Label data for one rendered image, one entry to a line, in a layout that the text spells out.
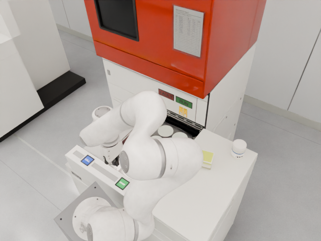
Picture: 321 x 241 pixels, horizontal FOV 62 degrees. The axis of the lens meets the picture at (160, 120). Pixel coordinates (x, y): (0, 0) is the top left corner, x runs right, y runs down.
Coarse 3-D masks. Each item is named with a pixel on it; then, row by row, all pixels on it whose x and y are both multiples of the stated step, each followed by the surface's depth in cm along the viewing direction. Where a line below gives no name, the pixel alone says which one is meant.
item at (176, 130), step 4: (164, 124) 176; (168, 124) 176; (172, 128) 174; (176, 128) 174; (156, 132) 172; (184, 132) 171; (160, 136) 169; (168, 136) 169; (188, 136) 168; (124, 140) 168
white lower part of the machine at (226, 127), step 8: (240, 96) 210; (232, 104) 200; (240, 104) 222; (232, 112) 209; (224, 120) 198; (232, 120) 221; (216, 128) 189; (224, 128) 208; (232, 128) 233; (224, 136) 220; (232, 136) 248
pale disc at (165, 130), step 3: (162, 126) 175; (165, 126) 175; (168, 126) 175; (159, 129) 174; (162, 129) 173; (165, 129) 173; (168, 129) 173; (171, 129) 173; (159, 132) 172; (162, 132) 171; (165, 132) 171; (168, 132) 171; (171, 132) 171; (162, 135) 170; (165, 135) 170; (168, 135) 170
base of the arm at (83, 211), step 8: (88, 200) 123; (96, 200) 125; (104, 200) 127; (80, 208) 121; (88, 208) 118; (96, 208) 110; (80, 216) 120; (88, 216) 111; (80, 224) 119; (80, 232) 118
